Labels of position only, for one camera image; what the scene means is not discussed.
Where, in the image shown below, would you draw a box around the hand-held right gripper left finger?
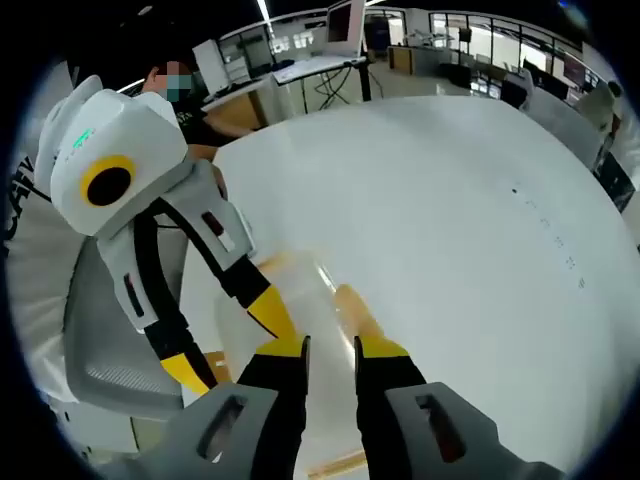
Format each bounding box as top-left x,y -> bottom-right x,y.
144,334 -> 312,480

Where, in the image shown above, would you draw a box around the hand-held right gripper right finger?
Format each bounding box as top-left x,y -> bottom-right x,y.
353,334 -> 569,480

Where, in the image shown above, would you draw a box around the grey mesh office chair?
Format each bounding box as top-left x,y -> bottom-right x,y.
63,234 -> 189,412

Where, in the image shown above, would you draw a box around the person's white printed shirt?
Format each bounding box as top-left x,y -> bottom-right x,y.
3,147 -> 87,404

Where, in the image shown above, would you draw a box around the white computer monitor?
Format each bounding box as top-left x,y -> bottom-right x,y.
191,38 -> 232,97

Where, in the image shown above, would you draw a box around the square clear sheet yellow tape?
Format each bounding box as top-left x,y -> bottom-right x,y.
249,252 -> 389,347

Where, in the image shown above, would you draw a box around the white desk black legs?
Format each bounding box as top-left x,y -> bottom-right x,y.
271,53 -> 375,117

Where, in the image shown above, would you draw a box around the ceiling light strip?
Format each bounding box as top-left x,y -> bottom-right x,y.
254,0 -> 275,32

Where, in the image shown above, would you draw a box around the white framed monitor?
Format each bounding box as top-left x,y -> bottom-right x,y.
324,0 -> 367,57

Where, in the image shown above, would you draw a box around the wooden cabinet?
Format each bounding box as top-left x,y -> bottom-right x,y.
387,44 -> 417,77

